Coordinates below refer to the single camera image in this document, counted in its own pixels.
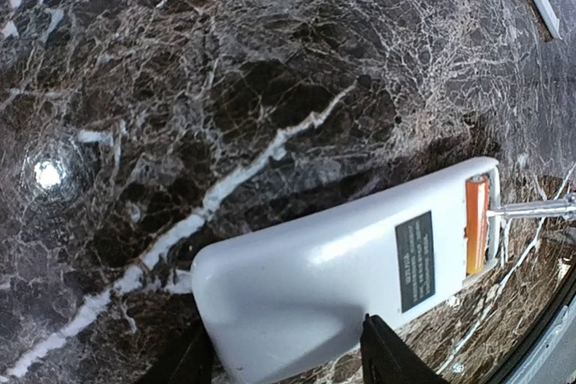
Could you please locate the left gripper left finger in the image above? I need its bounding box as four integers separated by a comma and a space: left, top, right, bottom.
136, 320, 214, 384

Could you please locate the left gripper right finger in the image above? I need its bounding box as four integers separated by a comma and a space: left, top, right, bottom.
360, 314, 448, 384

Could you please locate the white remote control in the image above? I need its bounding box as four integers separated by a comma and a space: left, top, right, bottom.
191, 156, 500, 383

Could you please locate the clear handle screwdriver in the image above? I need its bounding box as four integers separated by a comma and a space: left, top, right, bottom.
487, 192, 575, 219

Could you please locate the white battery cover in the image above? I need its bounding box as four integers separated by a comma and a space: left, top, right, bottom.
533, 0, 562, 40

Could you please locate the red battery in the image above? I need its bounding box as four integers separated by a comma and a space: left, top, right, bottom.
465, 174, 490, 275

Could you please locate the black front rail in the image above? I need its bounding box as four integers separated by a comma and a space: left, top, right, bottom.
485, 269, 575, 383

